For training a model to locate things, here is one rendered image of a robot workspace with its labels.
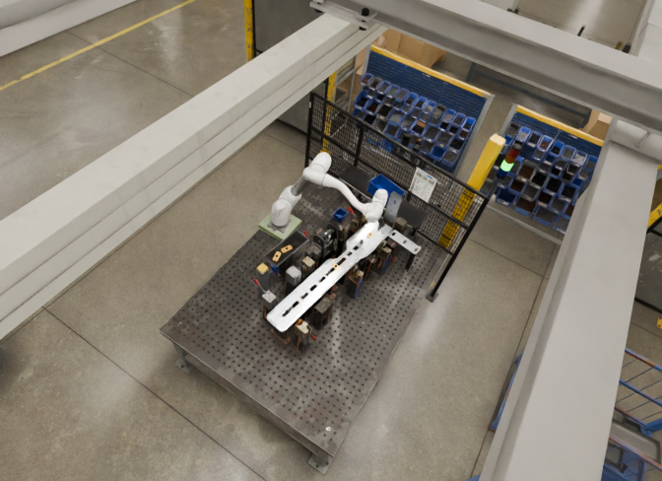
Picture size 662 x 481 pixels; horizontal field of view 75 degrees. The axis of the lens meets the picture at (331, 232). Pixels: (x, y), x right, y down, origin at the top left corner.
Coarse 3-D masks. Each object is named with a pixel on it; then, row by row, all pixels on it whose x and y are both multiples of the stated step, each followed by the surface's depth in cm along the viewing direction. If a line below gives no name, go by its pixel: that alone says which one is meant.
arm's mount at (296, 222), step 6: (270, 216) 406; (294, 216) 411; (264, 222) 401; (294, 222) 406; (300, 222) 409; (258, 228) 403; (264, 228) 397; (270, 228) 398; (288, 228) 401; (294, 228) 402; (270, 234) 398; (276, 234) 395; (282, 234) 396; (288, 234) 397
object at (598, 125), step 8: (592, 112) 511; (600, 112) 467; (592, 120) 484; (600, 120) 458; (608, 120) 459; (584, 128) 502; (592, 128) 467; (600, 128) 463; (608, 128) 459; (600, 136) 468; (656, 184) 496; (656, 192) 488; (656, 200) 484
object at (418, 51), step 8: (384, 32) 670; (392, 32) 662; (392, 40) 671; (400, 40) 667; (408, 40) 656; (416, 40) 649; (392, 48) 680; (400, 48) 672; (408, 48) 664; (416, 48) 656; (424, 48) 655; (432, 48) 688; (408, 56) 672; (416, 56) 664; (424, 56) 673; (432, 56) 711; (440, 56) 744; (424, 64) 695
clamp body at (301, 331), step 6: (300, 324) 309; (306, 324) 309; (300, 330) 307; (306, 330) 307; (300, 336) 313; (306, 336) 311; (294, 342) 331; (300, 342) 325; (306, 342) 318; (300, 348) 328; (306, 348) 333; (300, 354) 333
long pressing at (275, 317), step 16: (368, 224) 382; (384, 224) 384; (352, 240) 368; (368, 240) 370; (352, 256) 358; (320, 272) 345; (336, 272) 347; (320, 288) 336; (288, 304) 325; (304, 304) 326; (272, 320) 315; (288, 320) 316
